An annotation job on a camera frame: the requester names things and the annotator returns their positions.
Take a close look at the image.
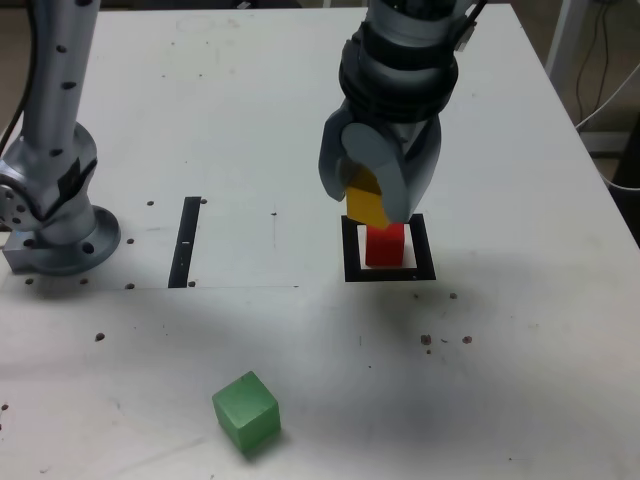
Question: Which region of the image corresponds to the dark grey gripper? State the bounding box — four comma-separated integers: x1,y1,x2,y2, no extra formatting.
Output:
318,107,444,222

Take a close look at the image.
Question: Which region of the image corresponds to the yellow cube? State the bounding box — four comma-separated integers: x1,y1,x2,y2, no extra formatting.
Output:
345,164,394,231

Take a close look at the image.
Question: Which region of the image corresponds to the red cube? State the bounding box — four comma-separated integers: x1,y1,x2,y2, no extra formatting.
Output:
365,222,405,268

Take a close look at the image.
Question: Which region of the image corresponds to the green cube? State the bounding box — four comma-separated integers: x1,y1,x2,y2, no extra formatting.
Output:
211,370,282,457

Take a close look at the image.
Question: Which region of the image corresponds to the black tape square outline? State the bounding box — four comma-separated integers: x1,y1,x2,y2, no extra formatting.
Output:
340,213,437,284

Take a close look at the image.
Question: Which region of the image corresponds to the black tape strip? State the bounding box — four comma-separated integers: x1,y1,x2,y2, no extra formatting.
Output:
167,196,203,290

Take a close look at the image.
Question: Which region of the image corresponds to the black camera cable with plug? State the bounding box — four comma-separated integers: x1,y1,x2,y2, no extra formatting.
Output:
452,0,489,54

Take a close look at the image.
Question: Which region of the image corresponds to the thin black hanging cable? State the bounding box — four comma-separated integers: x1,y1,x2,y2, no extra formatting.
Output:
574,0,611,124

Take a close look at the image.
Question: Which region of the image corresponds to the white frame leg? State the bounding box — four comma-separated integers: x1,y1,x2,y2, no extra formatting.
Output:
544,0,576,91

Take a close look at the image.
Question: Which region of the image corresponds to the white cable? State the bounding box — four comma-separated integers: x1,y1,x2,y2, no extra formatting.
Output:
598,167,640,192
573,64,640,132

